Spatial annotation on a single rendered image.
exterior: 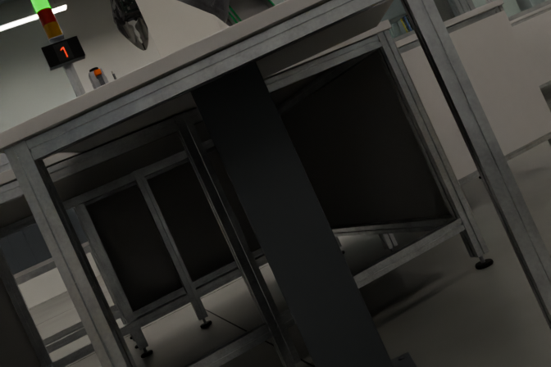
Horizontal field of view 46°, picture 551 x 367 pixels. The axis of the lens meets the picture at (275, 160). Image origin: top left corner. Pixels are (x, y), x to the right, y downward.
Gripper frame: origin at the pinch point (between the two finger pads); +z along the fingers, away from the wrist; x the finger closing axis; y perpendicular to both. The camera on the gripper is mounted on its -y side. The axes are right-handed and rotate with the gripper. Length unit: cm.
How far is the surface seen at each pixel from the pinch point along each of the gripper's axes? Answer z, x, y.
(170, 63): 22, -12, 66
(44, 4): -31.7, -17.2, -30.0
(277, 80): 24.5, 32.4, 4.1
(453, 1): 11, 165, -72
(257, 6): -5, 48, -21
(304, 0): 22, 14, 76
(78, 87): -3.4, -17.9, -34.7
